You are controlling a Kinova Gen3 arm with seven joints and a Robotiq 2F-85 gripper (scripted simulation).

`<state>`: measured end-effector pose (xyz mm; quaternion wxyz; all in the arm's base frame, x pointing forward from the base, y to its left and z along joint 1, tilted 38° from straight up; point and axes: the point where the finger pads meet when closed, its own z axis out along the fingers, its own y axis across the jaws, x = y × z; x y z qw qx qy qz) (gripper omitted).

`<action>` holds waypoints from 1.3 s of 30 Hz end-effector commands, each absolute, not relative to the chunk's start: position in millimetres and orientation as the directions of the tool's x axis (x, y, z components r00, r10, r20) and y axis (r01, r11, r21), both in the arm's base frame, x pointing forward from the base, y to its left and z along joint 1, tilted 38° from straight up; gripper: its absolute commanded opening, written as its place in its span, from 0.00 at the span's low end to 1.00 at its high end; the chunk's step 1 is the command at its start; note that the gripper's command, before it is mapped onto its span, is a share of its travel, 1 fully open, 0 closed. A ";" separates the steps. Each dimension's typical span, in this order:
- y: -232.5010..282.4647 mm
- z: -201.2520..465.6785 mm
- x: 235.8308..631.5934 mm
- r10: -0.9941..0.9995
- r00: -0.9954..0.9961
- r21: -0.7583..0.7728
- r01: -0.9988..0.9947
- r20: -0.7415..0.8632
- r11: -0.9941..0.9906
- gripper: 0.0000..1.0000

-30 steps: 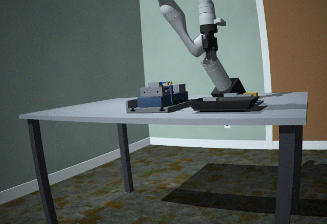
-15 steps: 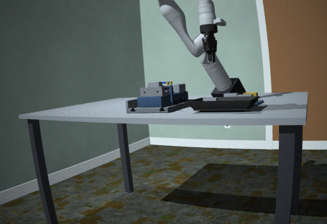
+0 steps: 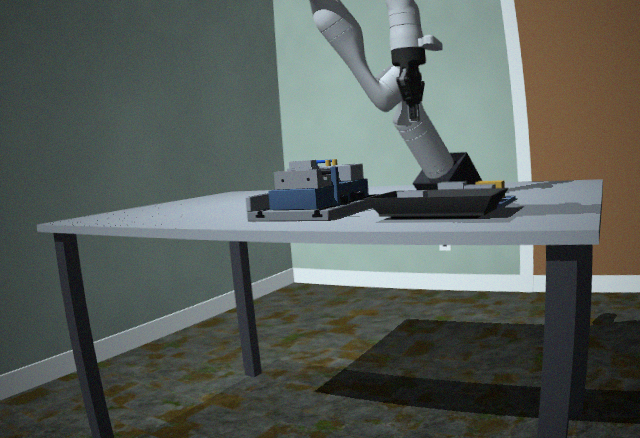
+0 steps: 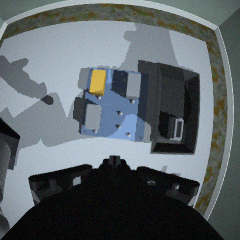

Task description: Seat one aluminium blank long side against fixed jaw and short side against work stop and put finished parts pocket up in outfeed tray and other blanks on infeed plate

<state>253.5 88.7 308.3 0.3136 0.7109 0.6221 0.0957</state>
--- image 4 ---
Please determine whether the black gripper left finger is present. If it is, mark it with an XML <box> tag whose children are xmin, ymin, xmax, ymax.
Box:
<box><xmin>28</xmin><ymin>155</ymin><xmax>115</xmax><ymax>205</ymax></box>

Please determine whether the brass-yellow block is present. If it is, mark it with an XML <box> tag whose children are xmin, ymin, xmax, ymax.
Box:
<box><xmin>89</xmin><ymin>70</ymin><xmax>106</xmax><ymax>96</ymax></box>

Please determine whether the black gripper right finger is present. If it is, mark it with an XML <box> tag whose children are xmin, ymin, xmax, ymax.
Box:
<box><xmin>114</xmin><ymin>155</ymin><xmax>200</xmax><ymax>207</ymax></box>

